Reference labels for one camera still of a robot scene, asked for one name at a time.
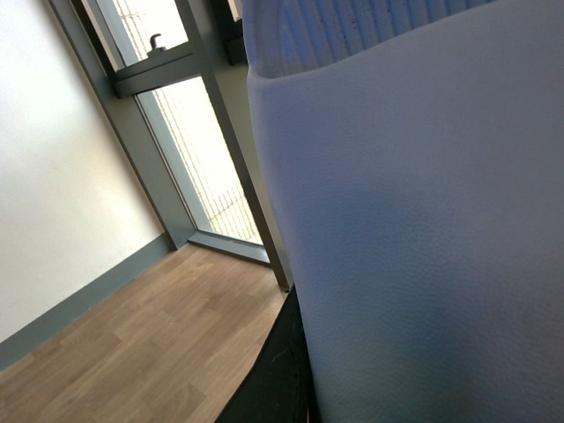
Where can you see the light blue slipper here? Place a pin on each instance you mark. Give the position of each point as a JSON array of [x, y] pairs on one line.
[[413, 155]]

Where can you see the left window with dark frame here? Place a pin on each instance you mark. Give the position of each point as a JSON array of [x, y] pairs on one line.
[[180, 113]]

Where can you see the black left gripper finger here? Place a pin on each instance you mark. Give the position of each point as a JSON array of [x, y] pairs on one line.
[[279, 387]]

